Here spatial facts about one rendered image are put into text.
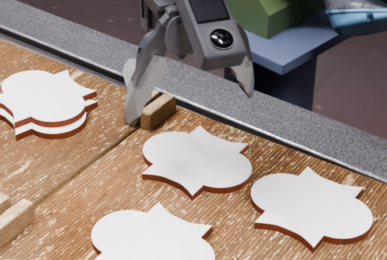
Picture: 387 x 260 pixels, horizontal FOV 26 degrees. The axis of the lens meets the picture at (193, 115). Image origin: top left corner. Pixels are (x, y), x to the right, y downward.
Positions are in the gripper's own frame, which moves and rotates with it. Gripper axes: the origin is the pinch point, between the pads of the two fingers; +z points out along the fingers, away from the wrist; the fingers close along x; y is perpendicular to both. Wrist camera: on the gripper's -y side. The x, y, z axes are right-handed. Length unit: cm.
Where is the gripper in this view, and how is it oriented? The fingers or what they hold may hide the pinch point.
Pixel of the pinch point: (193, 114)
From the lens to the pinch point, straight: 95.4
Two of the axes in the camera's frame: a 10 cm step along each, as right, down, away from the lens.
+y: -3.8, -5.1, 7.7
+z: -0.1, 8.3, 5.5
